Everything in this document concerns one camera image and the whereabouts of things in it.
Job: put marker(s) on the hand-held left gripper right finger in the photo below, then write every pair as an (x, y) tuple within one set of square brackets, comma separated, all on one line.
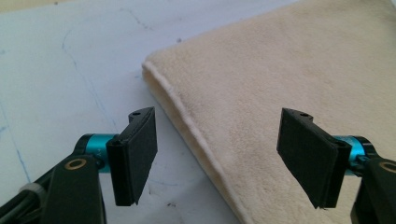
[(311, 155)]

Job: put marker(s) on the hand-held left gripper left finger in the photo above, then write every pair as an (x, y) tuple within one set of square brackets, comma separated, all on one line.
[(134, 155)]

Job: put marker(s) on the cream fluffy towel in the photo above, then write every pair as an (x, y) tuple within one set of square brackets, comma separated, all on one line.
[(280, 62)]

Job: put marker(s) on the white grid foam mat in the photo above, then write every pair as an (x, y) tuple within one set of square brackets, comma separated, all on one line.
[(62, 77)]

